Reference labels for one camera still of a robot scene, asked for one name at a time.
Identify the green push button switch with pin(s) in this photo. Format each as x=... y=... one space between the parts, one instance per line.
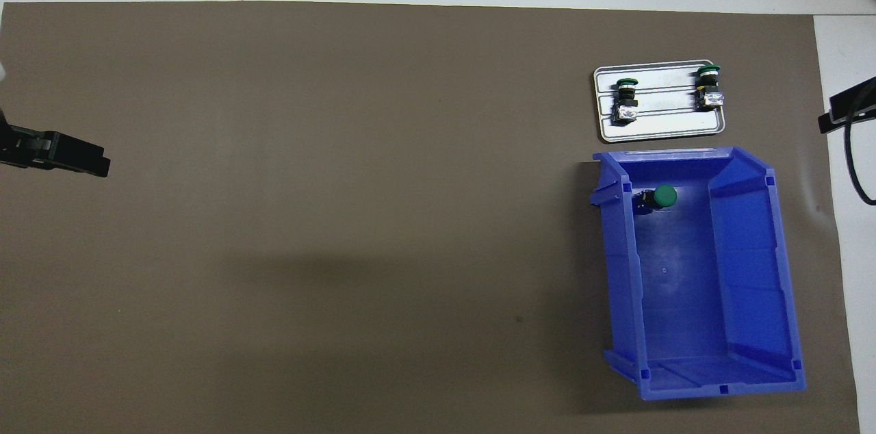
x=709 y=93
x=625 y=105
x=664 y=196

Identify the grey metal tray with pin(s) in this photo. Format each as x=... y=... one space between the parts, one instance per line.
x=674 y=129

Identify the blue plastic storage bin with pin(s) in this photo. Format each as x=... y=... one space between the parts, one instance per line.
x=684 y=283

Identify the brown table mat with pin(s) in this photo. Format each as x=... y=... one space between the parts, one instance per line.
x=342 y=215

